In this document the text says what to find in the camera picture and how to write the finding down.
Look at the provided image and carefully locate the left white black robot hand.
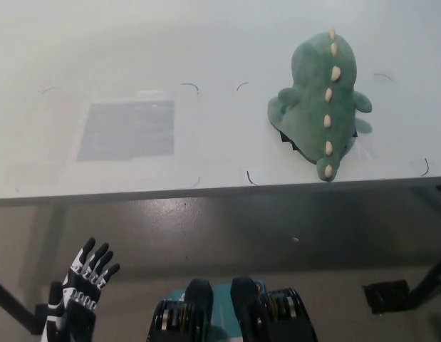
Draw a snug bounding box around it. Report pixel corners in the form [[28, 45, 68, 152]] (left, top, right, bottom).
[[44, 237, 121, 342]]

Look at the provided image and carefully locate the green plush dinosaur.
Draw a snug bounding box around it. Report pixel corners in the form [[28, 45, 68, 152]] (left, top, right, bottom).
[[266, 28, 373, 182]]

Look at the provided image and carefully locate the black table leg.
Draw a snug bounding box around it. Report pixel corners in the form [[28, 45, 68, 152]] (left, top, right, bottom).
[[409, 254, 441, 311], [0, 276, 41, 336]]

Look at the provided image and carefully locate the black teal robot torso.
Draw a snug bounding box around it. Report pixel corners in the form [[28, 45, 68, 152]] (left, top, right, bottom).
[[147, 276, 319, 342]]

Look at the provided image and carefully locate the grey translucent tape patch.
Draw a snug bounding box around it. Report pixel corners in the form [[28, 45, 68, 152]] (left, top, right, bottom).
[[76, 99, 175, 162]]

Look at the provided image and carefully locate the black tape patch on table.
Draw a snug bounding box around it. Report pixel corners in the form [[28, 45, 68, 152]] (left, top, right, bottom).
[[276, 128, 360, 158]]

